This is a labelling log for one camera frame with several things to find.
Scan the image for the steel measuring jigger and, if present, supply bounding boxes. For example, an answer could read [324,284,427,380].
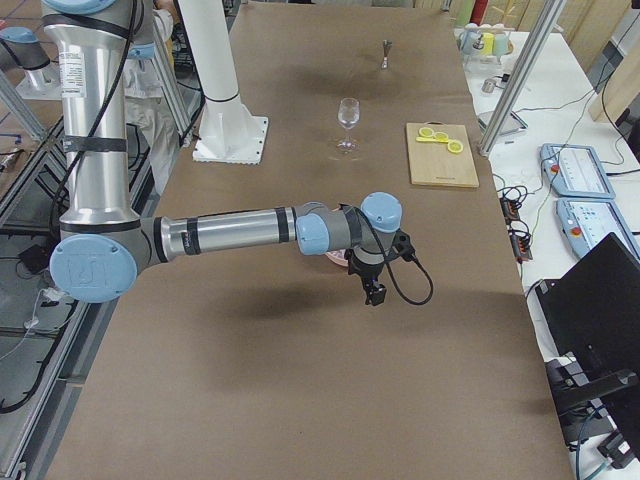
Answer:
[380,39,393,70]

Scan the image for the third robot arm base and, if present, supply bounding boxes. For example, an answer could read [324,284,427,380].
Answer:
[1,26,61,100]

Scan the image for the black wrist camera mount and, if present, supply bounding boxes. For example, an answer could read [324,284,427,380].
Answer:
[392,229,416,262]

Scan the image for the small steel weight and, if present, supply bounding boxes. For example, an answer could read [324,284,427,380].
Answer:
[481,78,498,94]

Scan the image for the blue teach pendant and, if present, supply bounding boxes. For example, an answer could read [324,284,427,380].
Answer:
[555,197,639,259]
[539,143,615,199]

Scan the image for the lemon slice near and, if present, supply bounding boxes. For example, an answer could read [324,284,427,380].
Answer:
[447,140,464,154]

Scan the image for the wooden cutting board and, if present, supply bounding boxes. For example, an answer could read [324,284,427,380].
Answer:
[405,122,479,188]

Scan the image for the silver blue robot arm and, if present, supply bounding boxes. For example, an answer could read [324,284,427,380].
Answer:
[42,1,406,306]

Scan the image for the lemon slice far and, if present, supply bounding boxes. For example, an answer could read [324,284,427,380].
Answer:
[418,127,434,138]

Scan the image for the aluminium frame post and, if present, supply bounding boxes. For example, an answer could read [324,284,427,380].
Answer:
[479,0,567,157]

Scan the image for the upper blue teach pendant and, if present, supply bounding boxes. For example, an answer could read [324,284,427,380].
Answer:
[539,143,615,199]

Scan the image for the lower blue teach pendant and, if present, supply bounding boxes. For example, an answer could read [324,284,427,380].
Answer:
[555,197,639,259]

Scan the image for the lemon slice middle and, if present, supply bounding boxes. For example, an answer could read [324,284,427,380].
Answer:
[433,131,449,143]

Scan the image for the lemon slice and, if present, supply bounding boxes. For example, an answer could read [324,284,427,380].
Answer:
[433,131,449,143]
[418,127,434,138]
[447,140,464,154]

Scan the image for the pink bowl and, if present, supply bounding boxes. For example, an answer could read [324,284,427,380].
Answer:
[325,249,348,267]

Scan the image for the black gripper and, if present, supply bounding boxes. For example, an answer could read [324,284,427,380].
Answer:
[346,249,387,306]

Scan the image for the white camera mast base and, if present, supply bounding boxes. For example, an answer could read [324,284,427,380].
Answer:
[178,0,269,165]

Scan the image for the black power strip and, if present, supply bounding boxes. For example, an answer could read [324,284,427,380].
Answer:
[500,197,533,264]

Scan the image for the clear wine glass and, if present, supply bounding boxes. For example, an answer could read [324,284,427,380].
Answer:
[337,98,360,152]

